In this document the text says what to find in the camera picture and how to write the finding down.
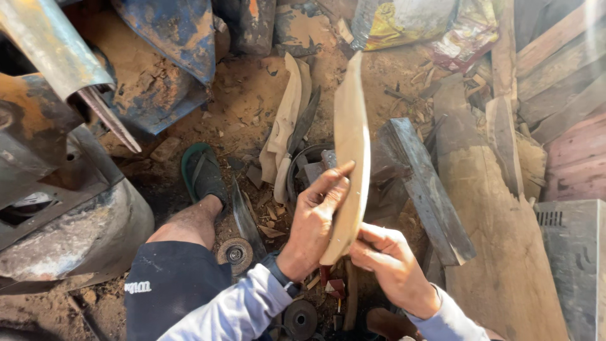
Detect upright wooden slat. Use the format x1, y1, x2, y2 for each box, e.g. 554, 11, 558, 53
490, 0, 519, 111

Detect red white plastic bag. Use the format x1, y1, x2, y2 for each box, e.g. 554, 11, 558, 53
425, 0, 499, 73

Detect large brown wooden plank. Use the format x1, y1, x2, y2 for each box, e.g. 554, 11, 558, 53
432, 72, 570, 341

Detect knife with white handle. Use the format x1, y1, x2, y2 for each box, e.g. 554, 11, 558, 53
273, 85, 323, 205

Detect wooden tool handle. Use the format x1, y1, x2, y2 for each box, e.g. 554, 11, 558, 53
342, 258, 359, 332

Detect bare steel machete blade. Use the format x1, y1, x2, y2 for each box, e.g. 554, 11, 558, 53
230, 177, 269, 262

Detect person's dark shorts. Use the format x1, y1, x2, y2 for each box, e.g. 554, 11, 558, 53
124, 241, 234, 341

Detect person's right hand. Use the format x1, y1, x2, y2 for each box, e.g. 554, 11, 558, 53
349, 223, 441, 320

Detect small metal anvil block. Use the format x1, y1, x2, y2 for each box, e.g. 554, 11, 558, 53
302, 149, 338, 189

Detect dark wrist watch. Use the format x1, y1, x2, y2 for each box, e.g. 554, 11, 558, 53
261, 251, 302, 298

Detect grey rusty metal machine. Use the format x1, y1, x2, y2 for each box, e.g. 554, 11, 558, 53
0, 0, 155, 292

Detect blue rusty metal panel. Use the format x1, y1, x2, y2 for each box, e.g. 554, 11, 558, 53
97, 0, 217, 137

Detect yellow plastic bag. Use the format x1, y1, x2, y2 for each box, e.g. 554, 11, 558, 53
350, 0, 459, 52

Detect person's left hand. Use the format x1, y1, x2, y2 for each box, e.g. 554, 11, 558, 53
277, 161, 356, 283

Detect person's left leg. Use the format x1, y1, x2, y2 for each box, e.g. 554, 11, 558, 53
147, 194, 224, 252

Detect narrow curved wooden offcut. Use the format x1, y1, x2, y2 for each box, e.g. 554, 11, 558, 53
485, 96, 525, 198

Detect rusty metal blade strip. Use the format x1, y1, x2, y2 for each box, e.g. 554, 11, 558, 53
76, 85, 143, 154

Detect dark metal can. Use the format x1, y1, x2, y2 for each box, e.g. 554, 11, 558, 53
236, 0, 277, 57

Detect pale wooden sheath blank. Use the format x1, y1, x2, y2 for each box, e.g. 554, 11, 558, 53
259, 52, 313, 185

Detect small brown wood block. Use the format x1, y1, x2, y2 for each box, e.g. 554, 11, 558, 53
150, 137, 182, 164

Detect worn grinding disc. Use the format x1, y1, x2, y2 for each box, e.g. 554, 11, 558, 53
217, 237, 254, 276

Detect red paper scrap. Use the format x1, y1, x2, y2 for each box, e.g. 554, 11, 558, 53
319, 265, 347, 300

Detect grey weathered wooden beam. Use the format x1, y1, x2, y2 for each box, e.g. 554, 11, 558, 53
377, 117, 477, 267

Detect black rubber ring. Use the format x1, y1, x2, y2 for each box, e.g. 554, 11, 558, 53
286, 143, 336, 205

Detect dark grinding disc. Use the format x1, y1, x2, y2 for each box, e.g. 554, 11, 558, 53
282, 299, 319, 341

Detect green black flip-flop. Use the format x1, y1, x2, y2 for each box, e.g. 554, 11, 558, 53
181, 142, 229, 223

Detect curved pale wooden blank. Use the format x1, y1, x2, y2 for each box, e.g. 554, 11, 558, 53
319, 51, 372, 266

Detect grey metal box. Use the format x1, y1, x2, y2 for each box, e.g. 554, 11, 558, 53
534, 199, 606, 341

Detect stack of wooden planks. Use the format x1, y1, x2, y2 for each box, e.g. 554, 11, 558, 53
514, 0, 606, 203

